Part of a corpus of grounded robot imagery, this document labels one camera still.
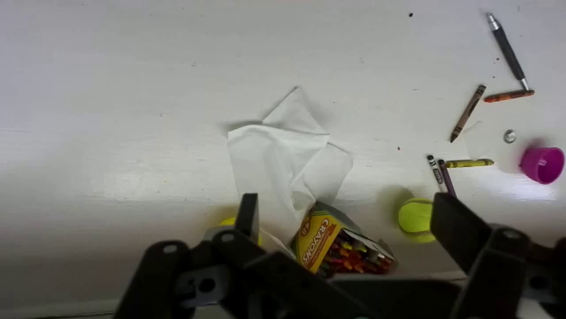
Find black and silver pen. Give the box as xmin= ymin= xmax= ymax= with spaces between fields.
xmin=484 ymin=12 xmax=532 ymax=92

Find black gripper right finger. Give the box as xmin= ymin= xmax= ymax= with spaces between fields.
xmin=429 ymin=191 xmax=566 ymax=319

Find white paper napkin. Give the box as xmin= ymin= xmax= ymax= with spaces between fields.
xmin=226 ymin=85 xmax=355 ymax=245

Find black crayon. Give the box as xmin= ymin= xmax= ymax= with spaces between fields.
xmin=424 ymin=154 xmax=445 ymax=193

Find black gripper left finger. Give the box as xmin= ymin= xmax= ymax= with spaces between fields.
xmin=113 ymin=193 xmax=367 ymax=319

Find orange crayon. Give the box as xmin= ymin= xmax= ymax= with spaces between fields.
xmin=482 ymin=87 xmax=535 ymax=105

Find yellow-green tennis ball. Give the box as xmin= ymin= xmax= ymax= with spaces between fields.
xmin=396 ymin=197 xmax=438 ymax=245

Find small magenta cup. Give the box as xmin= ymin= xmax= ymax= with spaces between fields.
xmin=518 ymin=144 xmax=566 ymax=186

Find small yellow cup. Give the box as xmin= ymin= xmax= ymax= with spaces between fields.
xmin=215 ymin=213 xmax=265 ymax=248

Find brown crayon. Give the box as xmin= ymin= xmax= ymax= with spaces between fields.
xmin=449 ymin=83 xmax=488 ymax=144

